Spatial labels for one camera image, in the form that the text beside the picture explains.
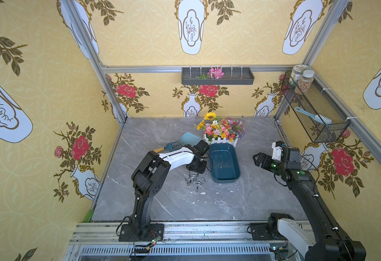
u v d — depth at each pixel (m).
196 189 0.88
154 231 0.73
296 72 0.86
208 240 0.73
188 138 1.12
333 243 0.39
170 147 1.06
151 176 0.51
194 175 0.92
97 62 0.88
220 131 0.92
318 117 0.69
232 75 0.92
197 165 0.80
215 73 0.88
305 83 0.80
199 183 0.89
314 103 0.88
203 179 0.90
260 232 0.74
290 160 0.61
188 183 0.90
